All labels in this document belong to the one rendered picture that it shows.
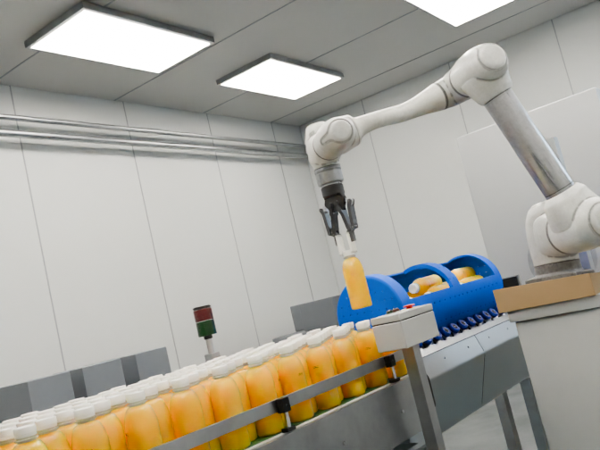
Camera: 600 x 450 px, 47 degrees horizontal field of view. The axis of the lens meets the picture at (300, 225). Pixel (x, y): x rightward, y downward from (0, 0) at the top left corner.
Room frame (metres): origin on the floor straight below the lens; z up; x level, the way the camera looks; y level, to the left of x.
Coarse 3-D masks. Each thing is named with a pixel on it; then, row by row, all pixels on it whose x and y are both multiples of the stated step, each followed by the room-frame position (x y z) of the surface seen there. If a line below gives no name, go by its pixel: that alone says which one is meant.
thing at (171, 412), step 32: (320, 352) 1.88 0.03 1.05; (352, 352) 1.98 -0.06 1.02; (192, 384) 1.57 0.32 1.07; (224, 384) 1.59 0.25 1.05; (256, 384) 1.68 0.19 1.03; (288, 384) 1.78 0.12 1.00; (352, 384) 1.97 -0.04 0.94; (96, 416) 1.39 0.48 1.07; (128, 416) 1.40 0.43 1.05; (160, 416) 1.47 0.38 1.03; (192, 416) 1.49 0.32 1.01; (224, 416) 1.59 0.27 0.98; (0, 448) 1.26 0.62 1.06; (32, 448) 1.21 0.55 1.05; (64, 448) 1.29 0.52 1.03; (96, 448) 1.30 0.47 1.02; (128, 448) 1.44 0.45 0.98; (192, 448) 1.49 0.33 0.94; (224, 448) 1.60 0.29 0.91
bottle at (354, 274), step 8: (352, 256) 2.22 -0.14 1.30; (344, 264) 2.22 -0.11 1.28; (352, 264) 2.21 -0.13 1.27; (360, 264) 2.22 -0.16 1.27; (344, 272) 2.23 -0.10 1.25; (352, 272) 2.21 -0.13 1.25; (360, 272) 2.21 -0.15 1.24; (352, 280) 2.21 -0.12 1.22; (360, 280) 2.21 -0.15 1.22; (352, 288) 2.21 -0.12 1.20; (360, 288) 2.21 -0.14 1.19; (368, 288) 2.23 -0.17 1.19; (352, 296) 2.22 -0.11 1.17; (360, 296) 2.21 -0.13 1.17; (368, 296) 2.22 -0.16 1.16; (352, 304) 2.23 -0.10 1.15; (360, 304) 2.21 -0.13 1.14; (368, 304) 2.21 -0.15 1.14
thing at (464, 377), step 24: (480, 336) 2.80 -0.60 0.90; (504, 336) 2.95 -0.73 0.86; (432, 360) 2.46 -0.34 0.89; (456, 360) 2.58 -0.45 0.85; (480, 360) 2.73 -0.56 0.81; (504, 360) 2.94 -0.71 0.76; (432, 384) 2.41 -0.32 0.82; (456, 384) 2.57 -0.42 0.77; (480, 384) 2.76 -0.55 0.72; (504, 384) 2.98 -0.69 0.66; (456, 408) 2.60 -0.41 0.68
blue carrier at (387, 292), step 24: (432, 264) 2.73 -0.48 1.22; (456, 264) 3.14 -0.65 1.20; (480, 264) 3.07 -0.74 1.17; (384, 288) 2.38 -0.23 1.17; (408, 288) 2.92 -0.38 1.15; (456, 288) 2.68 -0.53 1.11; (480, 288) 2.84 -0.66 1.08; (360, 312) 2.45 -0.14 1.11; (384, 312) 2.39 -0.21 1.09; (456, 312) 2.68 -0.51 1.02
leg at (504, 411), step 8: (504, 392) 3.25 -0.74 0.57; (496, 400) 3.25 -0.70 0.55; (504, 400) 3.23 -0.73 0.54; (504, 408) 3.23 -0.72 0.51; (504, 416) 3.24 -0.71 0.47; (512, 416) 3.26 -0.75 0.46; (504, 424) 3.25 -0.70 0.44; (512, 424) 3.24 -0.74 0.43; (504, 432) 3.25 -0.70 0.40; (512, 432) 3.23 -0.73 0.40; (512, 440) 3.24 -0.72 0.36; (512, 448) 3.24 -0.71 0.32; (520, 448) 3.25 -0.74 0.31
